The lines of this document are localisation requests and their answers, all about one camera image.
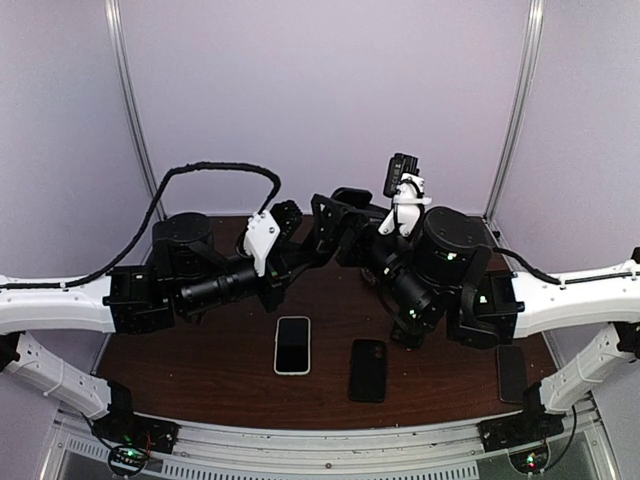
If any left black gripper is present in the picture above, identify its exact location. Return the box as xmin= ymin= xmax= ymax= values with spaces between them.
xmin=176 ymin=243 xmax=320 ymax=317

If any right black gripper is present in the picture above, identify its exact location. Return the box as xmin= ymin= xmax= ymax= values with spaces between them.
xmin=311 ymin=193 xmax=440 ymax=328

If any clear white phone case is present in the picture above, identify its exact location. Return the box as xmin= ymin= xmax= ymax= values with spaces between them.
xmin=273 ymin=315 xmax=312 ymax=375

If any white-edged black phone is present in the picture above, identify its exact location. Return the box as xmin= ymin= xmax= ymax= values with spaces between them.
xmin=275 ymin=318 xmax=310 ymax=373

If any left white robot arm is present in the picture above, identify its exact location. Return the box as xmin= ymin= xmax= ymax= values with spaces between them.
xmin=1 ymin=188 xmax=377 ymax=444

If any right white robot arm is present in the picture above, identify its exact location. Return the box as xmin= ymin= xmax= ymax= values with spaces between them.
xmin=315 ymin=181 xmax=639 ymax=442

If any black phone right edge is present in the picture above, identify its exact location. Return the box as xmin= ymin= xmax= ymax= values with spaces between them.
xmin=496 ymin=345 xmax=527 ymax=404

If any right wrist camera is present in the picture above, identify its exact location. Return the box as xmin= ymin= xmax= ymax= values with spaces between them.
xmin=378 ymin=153 xmax=432 ymax=238

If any right aluminium frame post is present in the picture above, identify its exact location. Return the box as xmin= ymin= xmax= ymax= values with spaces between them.
xmin=483 ymin=0 xmax=545 ymax=225

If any aluminium frame post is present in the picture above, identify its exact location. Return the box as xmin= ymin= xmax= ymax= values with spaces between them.
xmin=104 ymin=0 xmax=159 ymax=198
xmin=483 ymin=0 xmax=545 ymax=225

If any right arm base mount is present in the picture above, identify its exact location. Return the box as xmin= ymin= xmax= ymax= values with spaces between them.
xmin=477 ymin=412 xmax=564 ymax=475

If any left aluminium frame post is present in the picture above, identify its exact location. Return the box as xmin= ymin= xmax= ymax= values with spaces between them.
xmin=104 ymin=0 xmax=159 ymax=198

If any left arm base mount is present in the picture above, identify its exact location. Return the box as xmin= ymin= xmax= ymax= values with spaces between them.
xmin=87 ymin=414 xmax=179 ymax=478

